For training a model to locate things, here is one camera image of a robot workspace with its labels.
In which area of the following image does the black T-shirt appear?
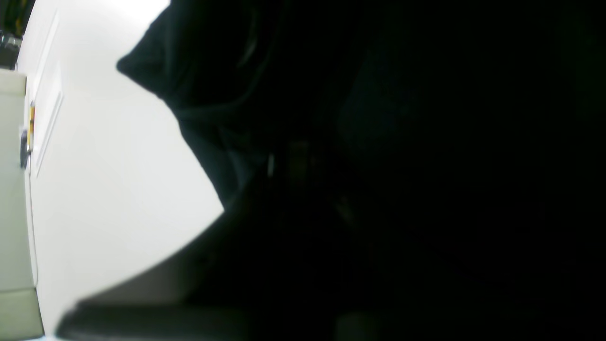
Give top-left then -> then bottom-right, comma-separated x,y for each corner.
117,0 -> 605,341

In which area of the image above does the yellow pencil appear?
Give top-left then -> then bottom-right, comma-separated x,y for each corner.
27,101 -> 36,154

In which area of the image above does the grey pen tool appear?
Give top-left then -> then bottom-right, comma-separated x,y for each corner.
19,129 -> 31,169

